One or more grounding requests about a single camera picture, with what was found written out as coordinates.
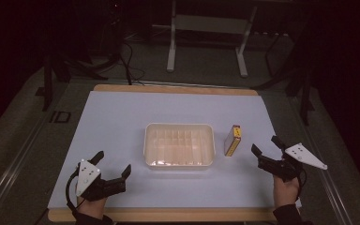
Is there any white plastic bin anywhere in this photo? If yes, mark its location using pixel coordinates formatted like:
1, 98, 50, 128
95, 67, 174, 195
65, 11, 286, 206
142, 122, 217, 172

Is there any yellow and red small box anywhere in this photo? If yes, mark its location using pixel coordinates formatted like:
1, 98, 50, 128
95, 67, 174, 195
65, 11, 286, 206
223, 124, 243, 158

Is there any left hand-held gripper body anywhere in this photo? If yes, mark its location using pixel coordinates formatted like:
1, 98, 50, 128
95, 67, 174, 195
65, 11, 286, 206
74, 158, 128, 203

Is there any white table sheet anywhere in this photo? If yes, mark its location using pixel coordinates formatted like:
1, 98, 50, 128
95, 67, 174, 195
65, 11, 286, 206
47, 90, 303, 210

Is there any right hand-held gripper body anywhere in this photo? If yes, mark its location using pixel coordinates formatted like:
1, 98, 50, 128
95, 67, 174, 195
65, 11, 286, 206
257, 142, 329, 183

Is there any black floor cable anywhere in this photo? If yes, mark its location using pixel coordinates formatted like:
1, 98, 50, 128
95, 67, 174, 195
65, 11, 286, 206
117, 40, 146, 86

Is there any black metal stand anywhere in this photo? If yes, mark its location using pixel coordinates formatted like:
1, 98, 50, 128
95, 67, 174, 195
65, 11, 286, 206
252, 29, 316, 127
35, 52, 110, 113

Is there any person's left hand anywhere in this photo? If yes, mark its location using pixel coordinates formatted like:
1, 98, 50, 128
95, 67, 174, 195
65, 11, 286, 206
76, 195, 108, 220

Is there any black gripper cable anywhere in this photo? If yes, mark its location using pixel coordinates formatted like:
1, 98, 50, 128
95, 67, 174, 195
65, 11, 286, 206
295, 168, 308, 202
65, 170, 87, 218

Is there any person's right hand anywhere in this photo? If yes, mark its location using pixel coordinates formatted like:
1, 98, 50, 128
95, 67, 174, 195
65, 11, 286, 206
273, 173, 301, 209

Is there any white metal stand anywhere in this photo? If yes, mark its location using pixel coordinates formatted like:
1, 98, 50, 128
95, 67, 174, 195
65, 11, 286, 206
166, 0, 259, 79

